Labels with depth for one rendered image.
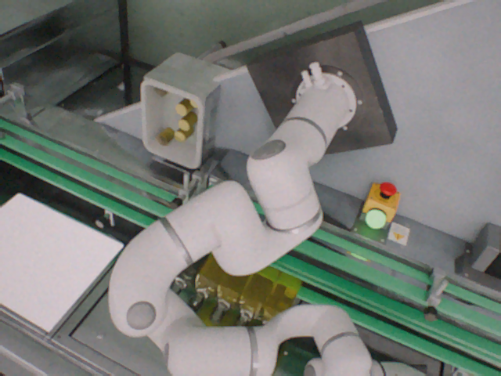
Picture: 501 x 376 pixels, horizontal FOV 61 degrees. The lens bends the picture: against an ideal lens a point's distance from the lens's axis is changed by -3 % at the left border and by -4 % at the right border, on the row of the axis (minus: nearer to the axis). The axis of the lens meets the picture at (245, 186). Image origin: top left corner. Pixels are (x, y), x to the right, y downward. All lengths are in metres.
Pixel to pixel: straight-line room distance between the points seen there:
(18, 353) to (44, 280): 0.20
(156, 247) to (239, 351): 0.20
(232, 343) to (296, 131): 0.35
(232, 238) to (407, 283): 0.49
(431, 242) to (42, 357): 0.95
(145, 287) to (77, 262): 0.67
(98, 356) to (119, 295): 0.51
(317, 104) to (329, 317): 0.38
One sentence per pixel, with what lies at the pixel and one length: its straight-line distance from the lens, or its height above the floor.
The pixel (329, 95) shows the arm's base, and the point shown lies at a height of 0.87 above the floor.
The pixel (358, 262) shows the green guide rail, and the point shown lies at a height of 0.93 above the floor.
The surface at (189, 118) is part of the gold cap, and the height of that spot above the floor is 0.80.
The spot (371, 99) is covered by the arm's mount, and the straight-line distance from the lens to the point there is 0.91.
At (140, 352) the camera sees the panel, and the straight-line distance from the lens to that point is 1.13.
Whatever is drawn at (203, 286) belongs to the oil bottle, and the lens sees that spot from 1.05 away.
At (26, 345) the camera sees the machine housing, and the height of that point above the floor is 1.36.
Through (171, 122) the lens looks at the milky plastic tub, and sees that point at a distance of 1.22.
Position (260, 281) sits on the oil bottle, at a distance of 1.06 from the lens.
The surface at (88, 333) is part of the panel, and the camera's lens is 1.17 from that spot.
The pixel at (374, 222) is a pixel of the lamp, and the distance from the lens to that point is 1.03.
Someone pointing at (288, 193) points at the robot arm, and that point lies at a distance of 0.69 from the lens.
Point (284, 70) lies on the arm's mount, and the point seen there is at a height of 0.81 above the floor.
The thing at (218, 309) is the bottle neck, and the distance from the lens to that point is 1.03.
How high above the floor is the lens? 1.61
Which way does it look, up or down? 44 degrees down
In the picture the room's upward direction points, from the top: 145 degrees counter-clockwise
